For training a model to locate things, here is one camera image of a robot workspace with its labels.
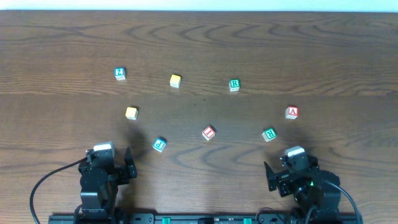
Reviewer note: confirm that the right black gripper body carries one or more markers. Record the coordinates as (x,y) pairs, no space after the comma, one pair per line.
(275,180)

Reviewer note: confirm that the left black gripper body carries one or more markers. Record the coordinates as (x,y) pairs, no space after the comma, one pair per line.
(125,171)

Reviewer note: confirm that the red letter A block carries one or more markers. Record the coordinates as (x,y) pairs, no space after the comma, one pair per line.
(292,112)

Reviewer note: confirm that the red letter I block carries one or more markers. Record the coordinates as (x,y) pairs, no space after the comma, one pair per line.
(208,133)

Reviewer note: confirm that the blue number 2 block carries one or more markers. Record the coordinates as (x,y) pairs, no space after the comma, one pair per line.
(120,73)

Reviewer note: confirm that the yellow block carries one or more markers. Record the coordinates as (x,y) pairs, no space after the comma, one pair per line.
(131,113)
(175,81)

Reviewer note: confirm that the green r block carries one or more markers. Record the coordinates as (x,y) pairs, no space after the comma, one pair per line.
(269,134)
(234,85)

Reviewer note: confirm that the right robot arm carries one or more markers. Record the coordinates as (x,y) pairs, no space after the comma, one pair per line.
(317,192)

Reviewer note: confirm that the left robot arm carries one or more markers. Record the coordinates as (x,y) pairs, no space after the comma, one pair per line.
(100,179)

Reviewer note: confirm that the blue letter P block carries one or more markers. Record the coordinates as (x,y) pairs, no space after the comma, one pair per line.
(159,144)

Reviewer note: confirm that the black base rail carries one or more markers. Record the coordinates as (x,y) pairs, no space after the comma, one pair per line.
(264,218)

